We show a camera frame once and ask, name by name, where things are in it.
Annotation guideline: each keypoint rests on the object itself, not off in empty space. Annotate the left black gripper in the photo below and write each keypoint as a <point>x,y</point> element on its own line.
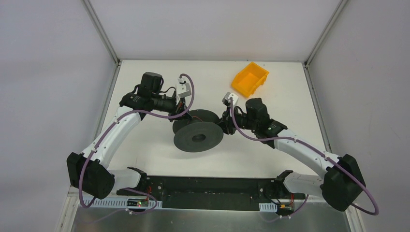
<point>179,108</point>

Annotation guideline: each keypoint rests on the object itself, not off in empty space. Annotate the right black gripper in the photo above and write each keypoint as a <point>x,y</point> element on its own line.
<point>229,120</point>

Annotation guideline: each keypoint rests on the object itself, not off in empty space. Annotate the black cable spool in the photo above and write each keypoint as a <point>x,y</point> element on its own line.
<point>198,134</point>

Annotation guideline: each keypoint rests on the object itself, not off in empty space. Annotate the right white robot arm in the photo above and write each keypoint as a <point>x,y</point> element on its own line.
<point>337,179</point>

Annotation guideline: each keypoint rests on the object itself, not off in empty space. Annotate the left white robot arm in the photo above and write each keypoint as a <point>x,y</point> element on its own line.
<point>88,171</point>

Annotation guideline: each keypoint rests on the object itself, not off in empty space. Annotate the orange plastic bin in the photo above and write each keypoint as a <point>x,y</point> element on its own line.
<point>249,79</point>

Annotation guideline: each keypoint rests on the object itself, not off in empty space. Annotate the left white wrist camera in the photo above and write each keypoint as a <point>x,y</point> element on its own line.
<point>183,89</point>

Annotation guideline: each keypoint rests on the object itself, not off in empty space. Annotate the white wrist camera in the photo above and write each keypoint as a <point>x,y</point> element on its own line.
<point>230,99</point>
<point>183,89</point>

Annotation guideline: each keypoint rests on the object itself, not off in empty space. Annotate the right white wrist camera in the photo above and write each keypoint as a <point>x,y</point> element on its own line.
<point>230,99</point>

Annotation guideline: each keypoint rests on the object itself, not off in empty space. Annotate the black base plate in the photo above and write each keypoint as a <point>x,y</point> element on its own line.
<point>239,194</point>

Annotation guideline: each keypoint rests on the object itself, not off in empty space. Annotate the right white cable duct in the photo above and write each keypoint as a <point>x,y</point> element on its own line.
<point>268,207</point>

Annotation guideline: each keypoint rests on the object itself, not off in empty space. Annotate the white cable duct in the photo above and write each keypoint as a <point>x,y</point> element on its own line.
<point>268,207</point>
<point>130,203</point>

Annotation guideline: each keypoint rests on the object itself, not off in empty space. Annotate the left white cable duct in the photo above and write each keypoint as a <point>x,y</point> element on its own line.
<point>130,203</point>

